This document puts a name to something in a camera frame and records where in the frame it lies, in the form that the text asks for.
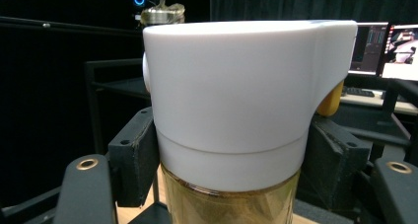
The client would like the black metal two-tier shelf rack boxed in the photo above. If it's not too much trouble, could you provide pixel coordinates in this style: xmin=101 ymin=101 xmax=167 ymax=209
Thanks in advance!
xmin=0 ymin=16 xmax=418 ymax=224

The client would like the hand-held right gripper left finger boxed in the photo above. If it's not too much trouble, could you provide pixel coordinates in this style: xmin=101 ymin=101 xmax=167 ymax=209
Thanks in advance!
xmin=107 ymin=106 xmax=163 ymax=208

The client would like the dark curtain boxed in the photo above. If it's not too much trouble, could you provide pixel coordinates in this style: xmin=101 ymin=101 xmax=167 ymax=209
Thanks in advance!
xmin=209 ymin=0 xmax=418 ymax=25

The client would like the computer monitor with dark screen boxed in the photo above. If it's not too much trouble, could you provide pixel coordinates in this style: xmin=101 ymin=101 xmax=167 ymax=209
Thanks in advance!
xmin=347 ymin=21 xmax=390 ymax=77

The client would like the black keyboard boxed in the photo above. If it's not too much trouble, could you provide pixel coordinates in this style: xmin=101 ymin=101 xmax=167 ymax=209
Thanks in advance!
xmin=341 ymin=86 xmax=377 ymax=99

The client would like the computer monitor with bright screen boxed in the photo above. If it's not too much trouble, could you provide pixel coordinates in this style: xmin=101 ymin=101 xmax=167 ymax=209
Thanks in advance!
xmin=380 ymin=23 xmax=418 ymax=82

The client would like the small jar with silver lid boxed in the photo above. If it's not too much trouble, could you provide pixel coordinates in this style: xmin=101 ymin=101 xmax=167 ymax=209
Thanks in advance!
xmin=140 ymin=0 xmax=186 ymax=29

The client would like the light desk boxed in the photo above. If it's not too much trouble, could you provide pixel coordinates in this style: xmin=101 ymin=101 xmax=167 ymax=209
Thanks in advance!
xmin=339 ymin=93 xmax=418 ymax=116

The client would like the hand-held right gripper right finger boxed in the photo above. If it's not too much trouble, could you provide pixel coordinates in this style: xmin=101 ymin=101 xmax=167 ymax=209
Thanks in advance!
xmin=296 ymin=114 xmax=373 ymax=212

